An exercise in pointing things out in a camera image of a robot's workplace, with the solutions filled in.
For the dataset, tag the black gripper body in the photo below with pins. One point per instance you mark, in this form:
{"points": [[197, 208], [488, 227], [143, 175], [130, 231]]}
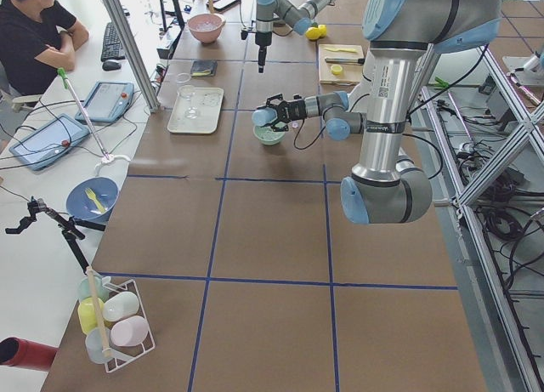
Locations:
{"points": [[295, 109], [261, 43]]}

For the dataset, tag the light blue plastic cup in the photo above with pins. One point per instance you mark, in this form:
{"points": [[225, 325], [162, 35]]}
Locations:
{"points": [[264, 116]]}

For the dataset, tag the green ceramic bowl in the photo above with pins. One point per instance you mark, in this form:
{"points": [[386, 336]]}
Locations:
{"points": [[268, 136]]}

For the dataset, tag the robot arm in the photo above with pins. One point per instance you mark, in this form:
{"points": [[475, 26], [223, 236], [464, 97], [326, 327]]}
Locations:
{"points": [[300, 19], [385, 186]]}

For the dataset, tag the pink bowl of ice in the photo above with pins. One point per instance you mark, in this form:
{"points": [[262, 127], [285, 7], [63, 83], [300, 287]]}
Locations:
{"points": [[206, 28]]}

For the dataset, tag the blue plastic bowl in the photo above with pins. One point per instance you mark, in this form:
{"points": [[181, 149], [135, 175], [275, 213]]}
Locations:
{"points": [[93, 200]]}

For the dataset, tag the yellow lemon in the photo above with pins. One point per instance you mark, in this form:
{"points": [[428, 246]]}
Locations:
{"points": [[313, 33], [322, 30]]}

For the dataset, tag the half lemon slice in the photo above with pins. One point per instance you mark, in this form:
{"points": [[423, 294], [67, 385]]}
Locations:
{"points": [[336, 70]]}

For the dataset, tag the grey folded cloth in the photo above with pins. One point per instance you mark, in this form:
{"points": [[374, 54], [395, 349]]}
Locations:
{"points": [[203, 68]]}

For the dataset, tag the wooden cutting board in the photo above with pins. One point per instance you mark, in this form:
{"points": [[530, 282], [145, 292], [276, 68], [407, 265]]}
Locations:
{"points": [[352, 74]]}

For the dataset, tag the cream bear tray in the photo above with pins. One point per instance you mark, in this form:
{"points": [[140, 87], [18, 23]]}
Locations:
{"points": [[208, 101]]}

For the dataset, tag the clear wine glass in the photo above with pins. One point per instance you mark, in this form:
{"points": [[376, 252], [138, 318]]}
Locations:
{"points": [[187, 92]]}

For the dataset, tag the yellow plastic knife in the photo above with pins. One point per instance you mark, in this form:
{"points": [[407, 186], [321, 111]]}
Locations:
{"points": [[342, 50]]}

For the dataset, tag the black keyboard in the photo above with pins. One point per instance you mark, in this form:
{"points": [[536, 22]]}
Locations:
{"points": [[112, 48]]}

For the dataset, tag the black computer mouse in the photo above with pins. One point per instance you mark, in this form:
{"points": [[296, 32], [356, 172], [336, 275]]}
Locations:
{"points": [[111, 65]]}

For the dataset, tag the blue teach pendant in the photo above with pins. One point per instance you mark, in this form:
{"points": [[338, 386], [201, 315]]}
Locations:
{"points": [[108, 101], [49, 143]]}

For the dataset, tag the seated person black shirt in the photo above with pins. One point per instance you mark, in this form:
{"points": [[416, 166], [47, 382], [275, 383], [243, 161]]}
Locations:
{"points": [[37, 38]]}

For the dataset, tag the white cup rack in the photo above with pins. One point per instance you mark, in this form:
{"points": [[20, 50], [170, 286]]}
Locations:
{"points": [[113, 319]]}

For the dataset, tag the red cylinder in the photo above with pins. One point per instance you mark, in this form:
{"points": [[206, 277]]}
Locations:
{"points": [[22, 353]]}

